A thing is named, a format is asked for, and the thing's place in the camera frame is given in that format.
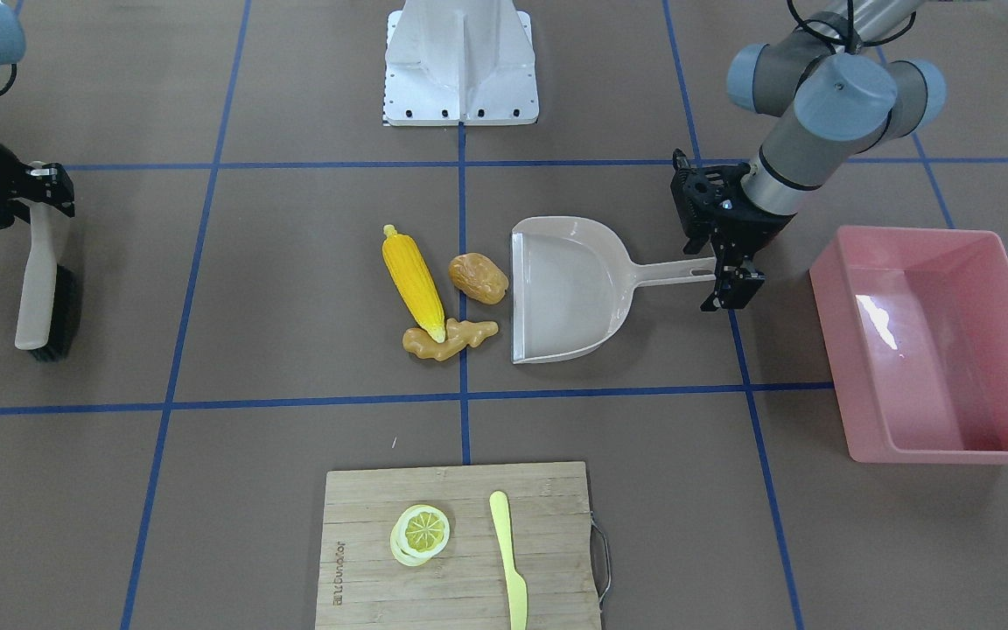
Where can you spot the pink plastic bin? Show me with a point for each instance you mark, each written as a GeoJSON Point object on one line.
{"type": "Point", "coordinates": [915, 325]}

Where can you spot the tan toy ginger root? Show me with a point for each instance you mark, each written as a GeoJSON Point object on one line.
{"type": "Point", "coordinates": [459, 334]}

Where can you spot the bamboo cutting board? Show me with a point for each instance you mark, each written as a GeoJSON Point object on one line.
{"type": "Point", "coordinates": [362, 586]}

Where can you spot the yellow toy corn cob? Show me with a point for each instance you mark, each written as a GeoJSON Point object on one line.
{"type": "Point", "coordinates": [414, 282]}

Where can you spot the white brush with black bristles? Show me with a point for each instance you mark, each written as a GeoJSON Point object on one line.
{"type": "Point", "coordinates": [47, 308]}

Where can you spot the beige plastic dustpan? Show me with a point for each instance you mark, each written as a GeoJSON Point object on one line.
{"type": "Point", "coordinates": [574, 283]}

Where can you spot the yellow lemon slices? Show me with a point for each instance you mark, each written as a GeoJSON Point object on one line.
{"type": "Point", "coordinates": [419, 534]}

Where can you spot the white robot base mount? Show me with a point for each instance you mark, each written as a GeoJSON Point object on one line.
{"type": "Point", "coordinates": [459, 63]}

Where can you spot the yellow plastic knife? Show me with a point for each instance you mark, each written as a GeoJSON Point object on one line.
{"type": "Point", "coordinates": [517, 589]}

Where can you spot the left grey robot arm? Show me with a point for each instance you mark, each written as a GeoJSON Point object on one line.
{"type": "Point", "coordinates": [830, 103]}

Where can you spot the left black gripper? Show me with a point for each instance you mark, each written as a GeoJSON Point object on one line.
{"type": "Point", "coordinates": [758, 229]}

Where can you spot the brown toy potato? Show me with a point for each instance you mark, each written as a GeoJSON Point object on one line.
{"type": "Point", "coordinates": [479, 278]}

